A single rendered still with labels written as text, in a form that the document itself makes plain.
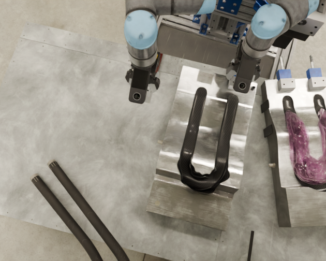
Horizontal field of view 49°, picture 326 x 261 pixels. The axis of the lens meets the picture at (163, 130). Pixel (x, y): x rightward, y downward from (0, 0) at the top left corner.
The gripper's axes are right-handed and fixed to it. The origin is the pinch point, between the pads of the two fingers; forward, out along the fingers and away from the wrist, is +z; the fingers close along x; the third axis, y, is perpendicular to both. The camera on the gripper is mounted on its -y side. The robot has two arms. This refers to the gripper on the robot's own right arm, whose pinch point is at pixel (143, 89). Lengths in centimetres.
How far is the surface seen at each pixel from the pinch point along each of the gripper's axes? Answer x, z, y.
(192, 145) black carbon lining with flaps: -19.3, 4.1, -12.7
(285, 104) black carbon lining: -47.6, 10.0, 11.0
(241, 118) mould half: -33.3, 6.4, 0.9
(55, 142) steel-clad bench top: 26.4, 15.0, -21.1
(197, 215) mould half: -26.3, 8.9, -33.0
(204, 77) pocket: -18.2, 8.7, 13.1
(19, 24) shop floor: 100, 95, 58
